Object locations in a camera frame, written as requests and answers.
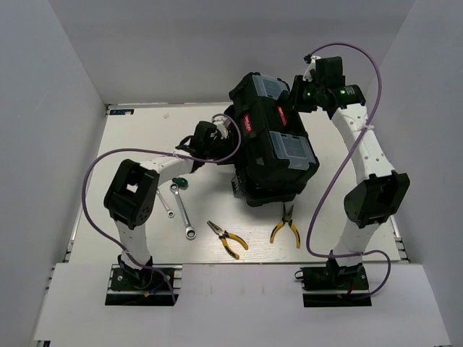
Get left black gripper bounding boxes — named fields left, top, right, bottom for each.
left=205, top=133, right=245, bottom=165

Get black plastic toolbox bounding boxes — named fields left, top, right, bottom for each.
left=225, top=72, right=320, bottom=207

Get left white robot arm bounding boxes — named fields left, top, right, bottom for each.
left=103, top=114, right=242, bottom=288

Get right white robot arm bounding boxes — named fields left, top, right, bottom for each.
left=292, top=55, right=410, bottom=291

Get green stubby screwdriver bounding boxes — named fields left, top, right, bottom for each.
left=172, top=177, right=189, bottom=189

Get short silver combination wrench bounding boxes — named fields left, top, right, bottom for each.
left=156, top=189, right=175, bottom=218

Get long silver combination wrench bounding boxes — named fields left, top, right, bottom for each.
left=169, top=183, right=197, bottom=241

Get left yellow needle-nose pliers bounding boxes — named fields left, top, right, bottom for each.
left=207, top=220, right=249, bottom=260

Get yellow needle-nose pliers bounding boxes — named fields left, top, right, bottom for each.
left=269, top=202, right=301, bottom=249
left=207, top=220, right=249, bottom=260

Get right yellow needle-nose pliers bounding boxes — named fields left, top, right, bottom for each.
left=269, top=202, right=301, bottom=249

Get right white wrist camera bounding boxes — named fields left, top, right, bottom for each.
left=303, top=54, right=320, bottom=82

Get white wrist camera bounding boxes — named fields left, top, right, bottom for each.
left=212, top=114, right=232, bottom=138
left=303, top=54, right=320, bottom=82

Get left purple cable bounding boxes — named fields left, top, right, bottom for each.
left=82, top=113, right=242, bottom=304

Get purple cable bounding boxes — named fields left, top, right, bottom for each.
left=82, top=113, right=242, bottom=304
left=303, top=43, right=394, bottom=299

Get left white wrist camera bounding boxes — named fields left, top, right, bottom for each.
left=212, top=114, right=232, bottom=138

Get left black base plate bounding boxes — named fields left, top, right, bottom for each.
left=105, top=265, right=182, bottom=307

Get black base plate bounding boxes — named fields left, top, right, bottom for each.
left=105, top=265, right=182, bottom=307
left=294, top=266, right=372, bottom=308

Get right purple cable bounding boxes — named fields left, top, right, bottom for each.
left=303, top=43, right=394, bottom=299

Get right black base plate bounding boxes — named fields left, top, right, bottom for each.
left=294, top=266, right=372, bottom=308

